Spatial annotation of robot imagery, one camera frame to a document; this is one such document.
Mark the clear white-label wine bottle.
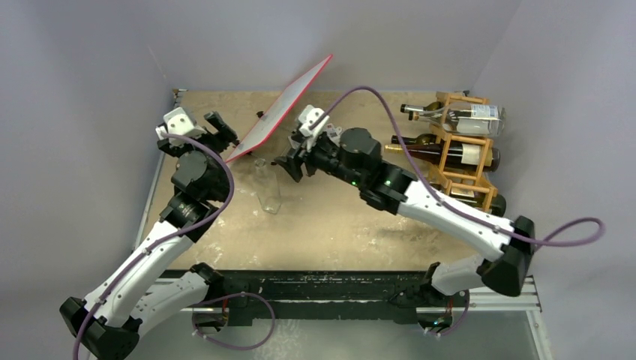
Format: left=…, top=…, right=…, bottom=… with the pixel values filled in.
left=407, top=102, right=507, bottom=138

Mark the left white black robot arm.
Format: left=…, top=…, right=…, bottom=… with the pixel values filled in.
left=59, top=107, right=239, bottom=359

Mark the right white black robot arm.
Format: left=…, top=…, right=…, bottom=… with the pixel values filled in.
left=274, top=127, right=534, bottom=305

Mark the empty clear glass bottle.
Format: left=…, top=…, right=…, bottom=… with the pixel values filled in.
left=253, top=158, right=281, bottom=215

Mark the dark bottle behind top row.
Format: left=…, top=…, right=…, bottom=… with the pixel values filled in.
left=400, top=101, right=444, bottom=113

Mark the red wine bottle gold cap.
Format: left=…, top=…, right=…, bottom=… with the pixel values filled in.
left=406, top=142, right=501, bottom=172

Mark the wooden wine rack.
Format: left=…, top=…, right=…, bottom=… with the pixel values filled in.
left=424, top=91, right=504, bottom=212

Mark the green wine bottle bottom row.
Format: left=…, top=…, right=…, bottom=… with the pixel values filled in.
left=449, top=189, right=507, bottom=217

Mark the pink framed whiteboard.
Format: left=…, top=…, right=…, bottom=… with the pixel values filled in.
left=226, top=54, right=333, bottom=163

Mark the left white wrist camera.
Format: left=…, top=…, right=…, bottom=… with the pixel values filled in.
left=155, top=106, right=205, bottom=145

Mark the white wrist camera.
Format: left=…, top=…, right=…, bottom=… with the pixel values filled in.
left=296, top=104, right=329, bottom=152
left=155, top=106, right=205, bottom=145

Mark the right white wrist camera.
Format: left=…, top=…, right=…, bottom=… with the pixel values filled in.
left=296, top=104, right=329, bottom=152

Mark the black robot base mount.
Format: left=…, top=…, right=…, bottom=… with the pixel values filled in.
left=161, top=269, right=470, bottom=329

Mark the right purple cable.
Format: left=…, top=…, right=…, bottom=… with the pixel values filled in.
left=310, top=86, right=608, bottom=339

